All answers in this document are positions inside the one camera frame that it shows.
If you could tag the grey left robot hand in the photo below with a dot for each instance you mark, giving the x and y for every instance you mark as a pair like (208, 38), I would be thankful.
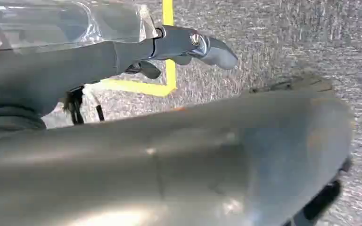
(199, 162)

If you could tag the yellow floor tape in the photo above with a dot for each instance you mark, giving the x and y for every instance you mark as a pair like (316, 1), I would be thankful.
(170, 75)

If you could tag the ribbed grey left arm sleeve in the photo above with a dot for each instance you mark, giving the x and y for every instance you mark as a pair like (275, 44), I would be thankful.
(9, 120)

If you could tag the clear plastic cover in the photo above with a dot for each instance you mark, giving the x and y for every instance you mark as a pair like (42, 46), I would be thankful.
(43, 21)

